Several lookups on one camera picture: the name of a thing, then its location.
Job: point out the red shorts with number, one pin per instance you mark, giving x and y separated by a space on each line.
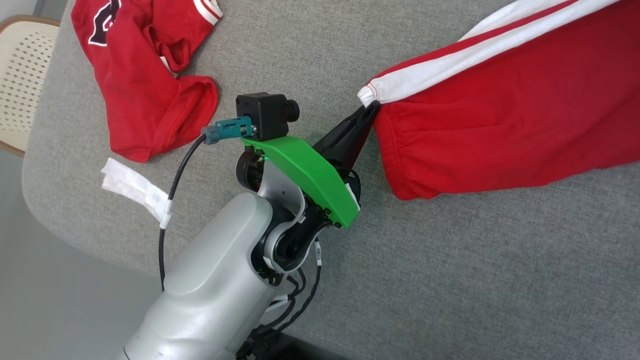
145 90

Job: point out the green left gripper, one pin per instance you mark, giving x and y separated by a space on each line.
307 167

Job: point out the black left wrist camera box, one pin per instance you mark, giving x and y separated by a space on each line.
267 115

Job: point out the red shorts with white stripes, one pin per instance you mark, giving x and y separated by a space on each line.
510 115

